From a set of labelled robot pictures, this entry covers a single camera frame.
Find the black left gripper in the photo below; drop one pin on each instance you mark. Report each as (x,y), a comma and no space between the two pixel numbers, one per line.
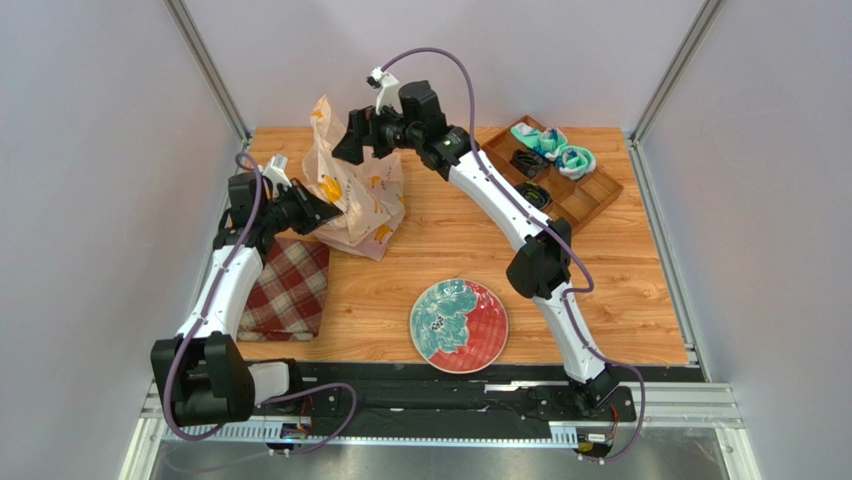
(314,212)

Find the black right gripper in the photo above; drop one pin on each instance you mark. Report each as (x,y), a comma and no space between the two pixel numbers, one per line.
(364,133)

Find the translucent white plastic bag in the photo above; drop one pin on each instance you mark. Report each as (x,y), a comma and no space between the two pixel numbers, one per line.
(370,195)

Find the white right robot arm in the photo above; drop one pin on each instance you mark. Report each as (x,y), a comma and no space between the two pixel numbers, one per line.
(410,117)

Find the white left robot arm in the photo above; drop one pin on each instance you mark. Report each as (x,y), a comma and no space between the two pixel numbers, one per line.
(201,377)

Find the red plaid folded cloth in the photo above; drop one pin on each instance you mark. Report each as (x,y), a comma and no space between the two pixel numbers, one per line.
(288,300)

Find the black rolled sock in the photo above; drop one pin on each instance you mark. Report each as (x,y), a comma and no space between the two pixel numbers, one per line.
(530,163)

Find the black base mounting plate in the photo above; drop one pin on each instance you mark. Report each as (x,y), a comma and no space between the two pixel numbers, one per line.
(500,402)

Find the teal and red ceramic plate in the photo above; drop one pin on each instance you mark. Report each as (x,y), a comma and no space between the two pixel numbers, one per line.
(459,326)

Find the dark blue yellow rolled sock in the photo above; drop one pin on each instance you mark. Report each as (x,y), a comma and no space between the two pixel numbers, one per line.
(534,194)

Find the teal white rolled sock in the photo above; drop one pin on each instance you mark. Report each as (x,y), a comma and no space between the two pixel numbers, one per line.
(550,143)

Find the teal blue rolled sock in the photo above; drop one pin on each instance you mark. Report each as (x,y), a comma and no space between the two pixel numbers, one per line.
(574,162)

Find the wooden compartment tray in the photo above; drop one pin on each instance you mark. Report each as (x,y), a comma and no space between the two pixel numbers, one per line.
(579,202)

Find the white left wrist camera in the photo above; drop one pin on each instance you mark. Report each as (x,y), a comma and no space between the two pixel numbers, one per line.
(275,172)

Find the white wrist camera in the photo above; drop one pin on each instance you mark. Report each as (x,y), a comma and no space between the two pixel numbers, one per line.
(386,86)
(275,172)

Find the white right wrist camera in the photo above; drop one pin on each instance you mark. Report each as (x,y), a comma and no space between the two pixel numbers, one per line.
(386,86)

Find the aluminium frame rail left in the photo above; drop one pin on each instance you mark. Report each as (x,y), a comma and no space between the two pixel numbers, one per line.
(193,38)

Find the aluminium frame rail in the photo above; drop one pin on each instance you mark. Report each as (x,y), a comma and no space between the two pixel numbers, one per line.
(193,38)
(695,35)

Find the aluminium frame rail right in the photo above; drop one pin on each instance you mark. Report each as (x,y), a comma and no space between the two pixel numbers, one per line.
(695,35)

